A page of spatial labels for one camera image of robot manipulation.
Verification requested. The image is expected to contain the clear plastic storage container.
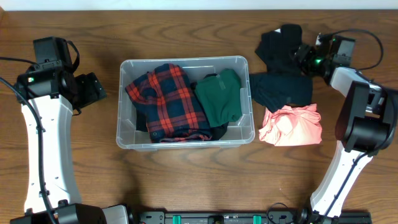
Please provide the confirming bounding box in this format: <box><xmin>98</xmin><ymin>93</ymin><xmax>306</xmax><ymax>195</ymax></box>
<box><xmin>116</xmin><ymin>55</ymin><xmax>256</xmax><ymax>152</ymax></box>

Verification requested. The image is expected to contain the dark green garment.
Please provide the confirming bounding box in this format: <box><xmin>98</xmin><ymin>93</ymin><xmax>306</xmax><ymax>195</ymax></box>
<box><xmin>191</xmin><ymin>68</ymin><xmax>242</xmax><ymax>128</ymax></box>

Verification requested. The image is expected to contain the pink folded garment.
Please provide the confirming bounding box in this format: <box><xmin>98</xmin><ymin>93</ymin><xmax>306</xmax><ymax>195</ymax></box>
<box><xmin>259</xmin><ymin>103</ymin><xmax>322</xmax><ymax>146</ymax></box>

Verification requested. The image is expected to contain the black garment with tag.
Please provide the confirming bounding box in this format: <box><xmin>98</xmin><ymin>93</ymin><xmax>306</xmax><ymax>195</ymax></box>
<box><xmin>255</xmin><ymin>24</ymin><xmax>302</xmax><ymax>75</ymax></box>

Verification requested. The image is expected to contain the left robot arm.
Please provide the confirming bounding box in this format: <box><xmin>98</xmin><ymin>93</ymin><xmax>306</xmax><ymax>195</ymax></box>
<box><xmin>10</xmin><ymin>60</ymin><xmax>129</xmax><ymax>223</ymax></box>

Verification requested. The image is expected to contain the dark navy folded garment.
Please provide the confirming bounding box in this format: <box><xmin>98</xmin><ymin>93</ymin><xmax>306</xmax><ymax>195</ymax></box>
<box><xmin>249</xmin><ymin>73</ymin><xmax>313</xmax><ymax>113</ymax></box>

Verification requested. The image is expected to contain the red navy plaid shirt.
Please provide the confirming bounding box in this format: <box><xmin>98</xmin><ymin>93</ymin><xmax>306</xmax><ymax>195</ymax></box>
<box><xmin>124</xmin><ymin>63</ymin><xmax>213</xmax><ymax>144</ymax></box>

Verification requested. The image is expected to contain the large black garment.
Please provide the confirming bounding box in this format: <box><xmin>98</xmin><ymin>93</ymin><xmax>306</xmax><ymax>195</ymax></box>
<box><xmin>135</xmin><ymin>72</ymin><xmax>231</xmax><ymax>141</ymax></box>

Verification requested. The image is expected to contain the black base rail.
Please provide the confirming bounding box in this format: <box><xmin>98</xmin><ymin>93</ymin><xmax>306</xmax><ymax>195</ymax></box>
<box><xmin>127</xmin><ymin>208</ymin><xmax>373</xmax><ymax>224</ymax></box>

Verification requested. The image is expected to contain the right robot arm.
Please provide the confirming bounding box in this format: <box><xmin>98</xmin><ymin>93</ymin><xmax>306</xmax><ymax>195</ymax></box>
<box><xmin>293</xmin><ymin>34</ymin><xmax>397</xmax><ymax>223</ymax></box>

